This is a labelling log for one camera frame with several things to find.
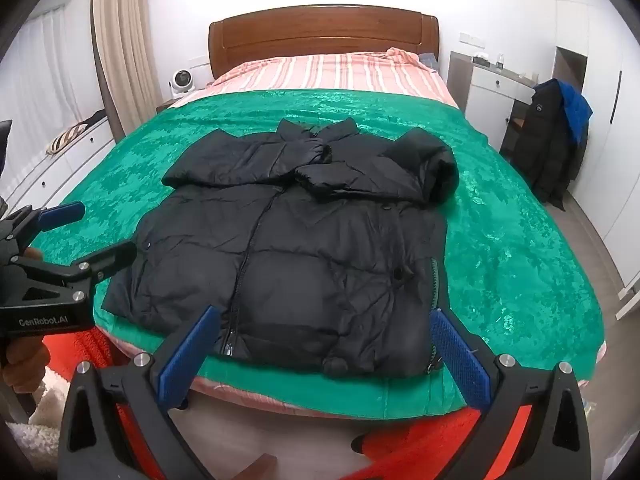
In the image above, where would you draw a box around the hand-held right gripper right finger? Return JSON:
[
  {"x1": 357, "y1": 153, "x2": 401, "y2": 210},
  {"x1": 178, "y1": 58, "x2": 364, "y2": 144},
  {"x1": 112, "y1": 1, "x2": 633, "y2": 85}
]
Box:
[{"x1": 429, "y1": 307, "x2": 593, "y2": 480}]

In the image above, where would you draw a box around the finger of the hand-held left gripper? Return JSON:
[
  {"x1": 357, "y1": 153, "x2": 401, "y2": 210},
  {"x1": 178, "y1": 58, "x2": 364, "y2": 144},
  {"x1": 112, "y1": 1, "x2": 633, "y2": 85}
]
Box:
[
  {"x1": 10, "y1": 241, "x2": 137, "y2": 306},
  {"x1": 0, "y1": 201, "x2": 86, "y2": 253}
]

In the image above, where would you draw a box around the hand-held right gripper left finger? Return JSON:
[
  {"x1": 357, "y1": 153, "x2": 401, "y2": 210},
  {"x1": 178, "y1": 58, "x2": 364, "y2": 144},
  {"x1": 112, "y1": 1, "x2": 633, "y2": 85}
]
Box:
[{"x1": 57, "y1": 304, "x2": 223, "y2": 480}]

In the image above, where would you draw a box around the black puffer jacket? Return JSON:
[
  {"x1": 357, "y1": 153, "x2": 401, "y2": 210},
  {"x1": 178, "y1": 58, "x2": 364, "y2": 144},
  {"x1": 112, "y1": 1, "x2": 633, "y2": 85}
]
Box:
[{"x1": 101, "y1": 117, "x2": 460, "y2": 380}]

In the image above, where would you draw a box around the person's left forearm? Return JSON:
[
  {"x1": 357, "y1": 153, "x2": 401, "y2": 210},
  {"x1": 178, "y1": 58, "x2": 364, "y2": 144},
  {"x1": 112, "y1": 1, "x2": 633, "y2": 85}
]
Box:
[{"x1": 5, "y1": 380, "x2": 68, "y2": 480}]

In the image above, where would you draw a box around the person's left hand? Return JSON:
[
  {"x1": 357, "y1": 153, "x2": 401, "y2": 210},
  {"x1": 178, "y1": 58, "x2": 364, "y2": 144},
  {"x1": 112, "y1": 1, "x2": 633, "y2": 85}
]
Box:
[{"x1": 0, "y1": 334, "x2": 49, "y2": 395}]

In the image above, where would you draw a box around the white window bench cabinet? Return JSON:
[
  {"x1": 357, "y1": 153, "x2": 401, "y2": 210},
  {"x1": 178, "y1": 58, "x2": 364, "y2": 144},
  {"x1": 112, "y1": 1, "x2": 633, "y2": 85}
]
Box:
[{"x1": 0, "y1": 110, "x2": 118, "y2": 211}]

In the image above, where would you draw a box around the striped pillow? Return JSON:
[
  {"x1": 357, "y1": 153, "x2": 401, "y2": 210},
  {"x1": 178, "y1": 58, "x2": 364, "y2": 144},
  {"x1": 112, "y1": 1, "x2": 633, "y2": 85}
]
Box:
[{"x1": 46, "y1": 121, "x2": 91, "y2": 156}]

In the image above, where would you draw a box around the orange fleece clothing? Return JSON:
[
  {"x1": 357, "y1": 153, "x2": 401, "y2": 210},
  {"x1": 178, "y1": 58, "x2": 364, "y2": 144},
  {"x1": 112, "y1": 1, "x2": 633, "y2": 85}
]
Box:
[{"x1": 42, "y1": 330, "x2": 538, "y2": 480}]

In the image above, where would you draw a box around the green velvet blanket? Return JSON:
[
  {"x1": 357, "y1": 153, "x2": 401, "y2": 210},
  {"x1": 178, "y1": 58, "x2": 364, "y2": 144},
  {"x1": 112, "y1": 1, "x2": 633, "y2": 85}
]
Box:
[{"x1": 41, "y1": 88, "x2": 603, "y2": 420}]

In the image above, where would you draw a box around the white sheer curtain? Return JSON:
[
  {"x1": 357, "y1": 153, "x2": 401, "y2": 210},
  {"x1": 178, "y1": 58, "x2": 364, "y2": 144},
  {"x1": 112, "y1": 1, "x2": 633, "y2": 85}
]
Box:
[{"x1": 0, "y1": 5, "x2": 106, "y2": 126}]

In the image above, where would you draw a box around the small white fan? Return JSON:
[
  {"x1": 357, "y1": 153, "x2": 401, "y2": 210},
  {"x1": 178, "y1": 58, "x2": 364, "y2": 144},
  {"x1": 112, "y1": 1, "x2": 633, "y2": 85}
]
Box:
[{"x1": 169, "y1": 68, "x2": 193, "y2": 98}]

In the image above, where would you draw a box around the beige curtain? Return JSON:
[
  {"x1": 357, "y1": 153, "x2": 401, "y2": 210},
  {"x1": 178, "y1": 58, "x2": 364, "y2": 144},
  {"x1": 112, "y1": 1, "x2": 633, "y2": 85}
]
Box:
[{"x1": 91, "y1": 0, "x2": 161, "y2": 116}]

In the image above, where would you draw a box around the black coat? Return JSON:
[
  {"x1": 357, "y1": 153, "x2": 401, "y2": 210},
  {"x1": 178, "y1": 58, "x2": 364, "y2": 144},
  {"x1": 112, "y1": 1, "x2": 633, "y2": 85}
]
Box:
[{"x1": 510, "y1": 79, "x2": 591, "y2": 211}]

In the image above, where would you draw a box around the wooden chair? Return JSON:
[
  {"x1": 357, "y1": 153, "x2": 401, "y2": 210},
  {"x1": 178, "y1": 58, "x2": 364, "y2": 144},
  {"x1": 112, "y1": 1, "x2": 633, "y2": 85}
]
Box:
[{"x1": 501, "y1": 115, "x2": 527, "y2": 157}]

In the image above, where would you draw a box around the white wardrobe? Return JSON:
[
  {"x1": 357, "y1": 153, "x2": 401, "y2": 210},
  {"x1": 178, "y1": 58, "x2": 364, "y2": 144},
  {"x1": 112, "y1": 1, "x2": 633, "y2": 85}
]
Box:
[{"x1": 552, "y1": 0, "x2": 640, "y2": 321}]

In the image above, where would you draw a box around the white dresser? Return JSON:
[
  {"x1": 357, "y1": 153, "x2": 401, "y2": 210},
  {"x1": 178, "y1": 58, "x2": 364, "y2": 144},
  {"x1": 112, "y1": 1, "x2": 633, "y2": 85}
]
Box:
[{"x1": 446, "y1": 51, "x2": 538, "y2": 148}]

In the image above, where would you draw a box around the blue garment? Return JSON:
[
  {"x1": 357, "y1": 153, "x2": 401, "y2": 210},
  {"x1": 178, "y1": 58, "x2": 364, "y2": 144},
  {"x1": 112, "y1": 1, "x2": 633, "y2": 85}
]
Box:
[{"x1": 555, "y1": 79, "x2": 594, "y2": 136}]

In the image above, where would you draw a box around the wooden bed headboard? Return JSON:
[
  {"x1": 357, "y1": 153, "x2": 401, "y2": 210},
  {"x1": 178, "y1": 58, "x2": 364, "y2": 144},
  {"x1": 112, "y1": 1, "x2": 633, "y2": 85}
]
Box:
[{"x1": 208, "y1": 5, "x2": 441, "y2": 81}]

